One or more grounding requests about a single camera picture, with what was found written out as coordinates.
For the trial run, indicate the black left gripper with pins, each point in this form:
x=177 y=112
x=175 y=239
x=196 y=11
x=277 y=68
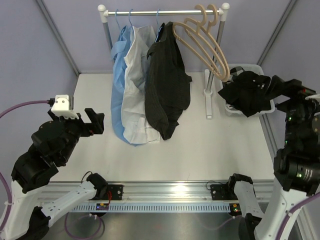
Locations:
x=96 y=119

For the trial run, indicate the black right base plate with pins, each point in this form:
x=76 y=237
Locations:
x=221 y=192

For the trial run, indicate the metal clothes rack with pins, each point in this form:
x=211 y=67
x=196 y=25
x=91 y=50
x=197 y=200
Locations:
x=205 y=27

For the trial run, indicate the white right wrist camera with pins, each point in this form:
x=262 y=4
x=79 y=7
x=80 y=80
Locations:
x=313 y=97

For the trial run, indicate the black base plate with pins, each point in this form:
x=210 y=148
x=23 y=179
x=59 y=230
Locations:
x=221 y=192
x=112 y=192

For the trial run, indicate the wooden hanger of checkered shirt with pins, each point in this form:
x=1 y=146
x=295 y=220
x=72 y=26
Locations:
x=212 y=42

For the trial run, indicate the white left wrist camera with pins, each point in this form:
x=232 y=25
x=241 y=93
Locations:
x=63 y=106

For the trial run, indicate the light blue shirt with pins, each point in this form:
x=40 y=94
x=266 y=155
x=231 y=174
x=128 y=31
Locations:
x=118 y=53

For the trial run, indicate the blue wire hanger left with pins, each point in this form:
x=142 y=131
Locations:
x=116 y=18

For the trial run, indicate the white slotted cable duct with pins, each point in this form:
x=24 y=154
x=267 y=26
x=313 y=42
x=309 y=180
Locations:
x=118 y=207

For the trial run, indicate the aluminium mounting rail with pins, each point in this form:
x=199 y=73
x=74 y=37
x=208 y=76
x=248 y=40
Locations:
x=160 y=192

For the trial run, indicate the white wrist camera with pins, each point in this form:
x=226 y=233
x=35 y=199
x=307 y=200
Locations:
x=313 y=97
x=63 y=106

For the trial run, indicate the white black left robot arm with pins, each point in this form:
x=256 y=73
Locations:
x=52 y=146

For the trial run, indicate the wooden hanger of black shirt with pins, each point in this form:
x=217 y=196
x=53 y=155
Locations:
x=197 y=47

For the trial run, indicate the blue wire hanger right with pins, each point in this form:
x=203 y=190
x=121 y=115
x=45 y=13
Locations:
x=157 y=20

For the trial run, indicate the black white checkered shirt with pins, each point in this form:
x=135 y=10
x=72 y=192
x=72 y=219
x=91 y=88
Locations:
x=235 y=72

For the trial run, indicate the blue wire hanger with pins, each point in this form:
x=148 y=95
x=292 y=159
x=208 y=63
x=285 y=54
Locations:
x=157 y=20
x=116 y=18
x=129 y=17

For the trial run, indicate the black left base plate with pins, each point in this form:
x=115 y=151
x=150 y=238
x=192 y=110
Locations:
x=112 y=192

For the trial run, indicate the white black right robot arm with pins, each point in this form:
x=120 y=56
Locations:
x=296 y=167

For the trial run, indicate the dark pinstriped shirt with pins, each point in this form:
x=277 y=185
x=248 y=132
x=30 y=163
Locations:
x=168 y=87

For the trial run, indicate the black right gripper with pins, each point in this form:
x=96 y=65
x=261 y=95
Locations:
x=291 y=88

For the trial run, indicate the blue wire hanger middle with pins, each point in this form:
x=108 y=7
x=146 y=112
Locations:
x=129 y=17

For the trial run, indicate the white plastic basket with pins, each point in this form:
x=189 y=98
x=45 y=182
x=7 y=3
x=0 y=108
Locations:
x=232 y=112

